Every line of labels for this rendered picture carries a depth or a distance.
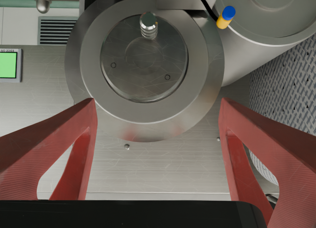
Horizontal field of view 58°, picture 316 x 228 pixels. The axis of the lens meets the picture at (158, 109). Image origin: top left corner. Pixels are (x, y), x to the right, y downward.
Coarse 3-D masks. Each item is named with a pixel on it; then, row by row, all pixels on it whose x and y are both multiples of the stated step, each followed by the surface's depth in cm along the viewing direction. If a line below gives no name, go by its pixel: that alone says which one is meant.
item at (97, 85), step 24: (144, 0) 26; (96, 24) 25; (192, 24) 26; (96, 48) 25; (192, 48) 25; (96, 72) 25; (192, 72) 25; (96, 96) 25; (120, 96) 25; (168, 96) 25; (192, 96) 25; (144, 120) 25
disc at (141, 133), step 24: (96, 0) 27; (120, 0) 27; (72, 48) 26; (216, 48) 26; (72, 72) 26; (216, 72) 26; (72, 96) 26; (216, 96) 26; (120, 120) 26; (168, 120) 26; (192, 120) 26
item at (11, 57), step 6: (0, 54) 58; (6, 54) 58; (12, 54) 58; (0, 60) 58; (6, 60) 58; (12, 60) 58; (0, 66) 58; (6, 66) 58; (12, 66) 58; (0, 72) 58; (6, 72) 58; (12, 72) 58
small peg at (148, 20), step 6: (150, 12) 22; (144, 18) 22; (150, 18) 22; (156, 18) 22; (144, 24) 22; (150, 24) 22; (156, 24) 22; (144, 30) 22; (150, 30) 22; (156, 30) 23; (144, 36) 24; (150, 36) 23
